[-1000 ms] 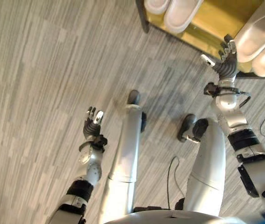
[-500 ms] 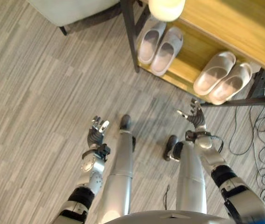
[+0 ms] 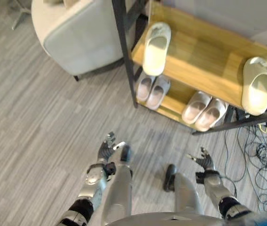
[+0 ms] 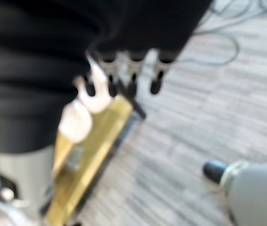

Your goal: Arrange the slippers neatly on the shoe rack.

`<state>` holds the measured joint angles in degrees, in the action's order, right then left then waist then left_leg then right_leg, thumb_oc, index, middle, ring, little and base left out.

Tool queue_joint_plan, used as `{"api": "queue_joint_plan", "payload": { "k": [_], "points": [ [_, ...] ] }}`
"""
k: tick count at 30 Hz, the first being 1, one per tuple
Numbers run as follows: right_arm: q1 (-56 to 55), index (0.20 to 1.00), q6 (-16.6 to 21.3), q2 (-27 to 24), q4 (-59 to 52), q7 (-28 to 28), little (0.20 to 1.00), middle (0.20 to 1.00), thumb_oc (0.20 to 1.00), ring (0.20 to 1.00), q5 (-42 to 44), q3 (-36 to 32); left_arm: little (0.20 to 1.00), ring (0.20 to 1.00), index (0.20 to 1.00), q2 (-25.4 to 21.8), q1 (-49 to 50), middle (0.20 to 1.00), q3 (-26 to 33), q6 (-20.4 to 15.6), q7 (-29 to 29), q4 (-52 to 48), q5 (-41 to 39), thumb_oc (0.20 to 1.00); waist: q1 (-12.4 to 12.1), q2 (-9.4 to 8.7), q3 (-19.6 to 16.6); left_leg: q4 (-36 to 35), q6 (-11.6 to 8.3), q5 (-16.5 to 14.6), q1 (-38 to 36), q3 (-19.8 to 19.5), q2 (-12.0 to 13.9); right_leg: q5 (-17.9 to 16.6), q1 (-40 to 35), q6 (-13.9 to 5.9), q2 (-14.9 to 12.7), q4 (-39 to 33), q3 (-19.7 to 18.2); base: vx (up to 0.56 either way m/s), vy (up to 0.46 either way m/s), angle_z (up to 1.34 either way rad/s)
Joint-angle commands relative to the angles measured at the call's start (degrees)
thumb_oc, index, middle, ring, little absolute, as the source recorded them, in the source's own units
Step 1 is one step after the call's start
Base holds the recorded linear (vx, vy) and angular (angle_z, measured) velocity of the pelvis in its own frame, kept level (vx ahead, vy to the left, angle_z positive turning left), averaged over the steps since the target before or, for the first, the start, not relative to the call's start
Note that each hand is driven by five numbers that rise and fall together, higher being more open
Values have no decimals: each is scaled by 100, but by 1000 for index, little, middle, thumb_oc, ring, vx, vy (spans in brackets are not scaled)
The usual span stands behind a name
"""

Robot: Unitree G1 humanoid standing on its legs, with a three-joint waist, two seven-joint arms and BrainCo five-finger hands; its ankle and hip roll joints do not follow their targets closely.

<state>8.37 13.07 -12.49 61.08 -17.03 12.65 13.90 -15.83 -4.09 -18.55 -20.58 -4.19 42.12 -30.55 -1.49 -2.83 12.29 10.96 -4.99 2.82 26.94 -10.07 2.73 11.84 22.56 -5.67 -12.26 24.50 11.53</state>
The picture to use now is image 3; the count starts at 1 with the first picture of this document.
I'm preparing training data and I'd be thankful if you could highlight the cream slipper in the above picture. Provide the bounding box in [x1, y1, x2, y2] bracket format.
[142, 22, 172, 76]
[241, 56, 267, 116]

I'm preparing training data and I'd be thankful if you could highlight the tangle of black cables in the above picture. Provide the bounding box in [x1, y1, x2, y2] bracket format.
[220, 82, 267, 211]

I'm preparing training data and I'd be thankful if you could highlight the beige slipper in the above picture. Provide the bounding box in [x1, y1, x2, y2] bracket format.
[181, 90, 212, 125]
[195, 98, 228, 132]

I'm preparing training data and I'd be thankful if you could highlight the metal stand leg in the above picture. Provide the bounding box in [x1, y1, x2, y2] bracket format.
[11, 0, 32, 31]

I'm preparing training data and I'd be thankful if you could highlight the grey slipper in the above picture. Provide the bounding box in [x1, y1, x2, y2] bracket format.
[146, 75, 171, 111]
[136, 73, 157, 102]

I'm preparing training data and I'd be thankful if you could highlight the right silver robot leg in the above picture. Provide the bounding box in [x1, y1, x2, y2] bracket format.
[163, 164, 204, 216]

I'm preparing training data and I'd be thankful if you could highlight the wooden shoe rack black frame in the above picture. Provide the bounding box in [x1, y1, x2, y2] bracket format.
[111, 0, 267, 136]

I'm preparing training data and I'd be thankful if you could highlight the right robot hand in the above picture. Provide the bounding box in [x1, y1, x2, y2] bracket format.
[186, 147, 217, 172]

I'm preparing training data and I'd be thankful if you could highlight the light grey armchair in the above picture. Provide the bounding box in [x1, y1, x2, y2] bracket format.
[31, 0, 125, 82]

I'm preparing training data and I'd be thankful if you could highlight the silver robot torso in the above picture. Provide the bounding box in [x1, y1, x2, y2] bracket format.
[111, 212, 267, 226]

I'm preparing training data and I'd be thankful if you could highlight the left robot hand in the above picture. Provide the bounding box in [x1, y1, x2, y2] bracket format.
[97, 131, 126, 161]

